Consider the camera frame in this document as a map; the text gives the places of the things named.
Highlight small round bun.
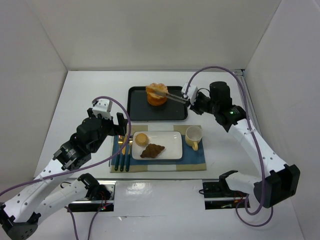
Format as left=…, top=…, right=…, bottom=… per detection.
left=135, top=133, right=149, bottom=147

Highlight metal serving tongs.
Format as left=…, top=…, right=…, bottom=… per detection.
left=166, top=93, right=188, bottom=104

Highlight brown chocolate croissant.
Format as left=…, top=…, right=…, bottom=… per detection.
left=140, top=143, right=165, bottom=159

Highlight tan bread slice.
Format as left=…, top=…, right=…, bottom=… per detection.
left=149, top=88, right=168, bottom=99

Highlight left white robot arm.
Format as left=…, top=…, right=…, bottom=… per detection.
left=0, top=107, right=129, bottom=240

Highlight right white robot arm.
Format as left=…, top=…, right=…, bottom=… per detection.
left=182, top=81, right=301, bottom=208

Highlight stacked bread slices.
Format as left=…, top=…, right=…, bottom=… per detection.
left=145, top=83, right=168, bottom=106

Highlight black baking tray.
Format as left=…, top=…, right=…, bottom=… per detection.
left=127, top=86, right=188, bottom=122

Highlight blue beige placemat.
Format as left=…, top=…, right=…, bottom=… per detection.
left=108, top=124, right=208, bottom=174

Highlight yellow ceramic mug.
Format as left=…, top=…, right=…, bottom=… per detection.
left=185, top=125, right=203, bottom=151

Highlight white rectangular plate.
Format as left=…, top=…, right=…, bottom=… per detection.
left=131, top=131, right=183, bottom=161

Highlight gold spoon green handle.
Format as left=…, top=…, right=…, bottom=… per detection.
left=125, top=136, right=133, bottom=172

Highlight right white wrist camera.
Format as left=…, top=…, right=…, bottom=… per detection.
left=181, top=82, right=199, bottom=105

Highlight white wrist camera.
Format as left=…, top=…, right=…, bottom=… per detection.
left=92, top=98, right=113, bottom=120
left=181, top=82, right=199, bottom=105

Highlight gold knife green handle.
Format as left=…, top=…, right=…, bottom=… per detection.
left=119, top=135, right=128, bottom=172

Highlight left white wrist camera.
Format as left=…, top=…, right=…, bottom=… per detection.
left=92, top=98, right=113, bottom=120

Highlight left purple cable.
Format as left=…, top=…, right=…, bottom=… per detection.
left=0, top=96, right=132, bottom=240

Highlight purple cable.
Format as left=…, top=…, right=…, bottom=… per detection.
left=186, top=65, right=274, bottom=227
left=0, top=96, right=132, bottom=240

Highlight aluminium frame rail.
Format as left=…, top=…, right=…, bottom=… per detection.
left=233, top=69, right=262, bottom=135

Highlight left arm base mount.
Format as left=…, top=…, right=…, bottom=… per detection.
left=68, top=180, right=116, bottom=213

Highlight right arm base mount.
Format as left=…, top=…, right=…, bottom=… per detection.
left=198, top=180, right=247, bottom=210

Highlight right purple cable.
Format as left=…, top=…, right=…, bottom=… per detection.
left=186, top=65, right=274, bottom=227

